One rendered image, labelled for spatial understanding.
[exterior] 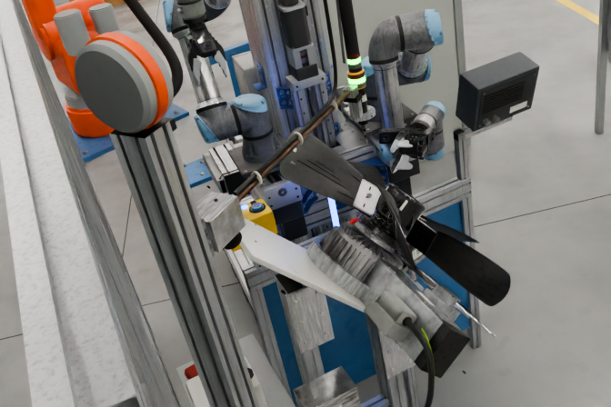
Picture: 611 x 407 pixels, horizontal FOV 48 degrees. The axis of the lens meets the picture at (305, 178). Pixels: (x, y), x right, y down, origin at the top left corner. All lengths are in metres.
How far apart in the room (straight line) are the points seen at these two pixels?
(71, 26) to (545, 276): 3.66
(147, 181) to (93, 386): 0.87
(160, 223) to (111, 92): 0.25
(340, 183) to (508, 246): 1.97
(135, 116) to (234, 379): 0.61
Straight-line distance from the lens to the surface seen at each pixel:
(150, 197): 1.19
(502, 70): 2.49
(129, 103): 1.08
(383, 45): 2.22
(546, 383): 3.01
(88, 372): 0.32
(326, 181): 1.78
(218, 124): 2.47
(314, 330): 1.83
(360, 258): 1.79
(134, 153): 1.15
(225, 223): 1.31
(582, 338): 3.20
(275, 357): 2.59
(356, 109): 1.76
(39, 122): 0.58
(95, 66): 1.10
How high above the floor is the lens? 2.25
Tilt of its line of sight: 31 degrees down
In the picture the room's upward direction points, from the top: 12 degrees counter-clockwise
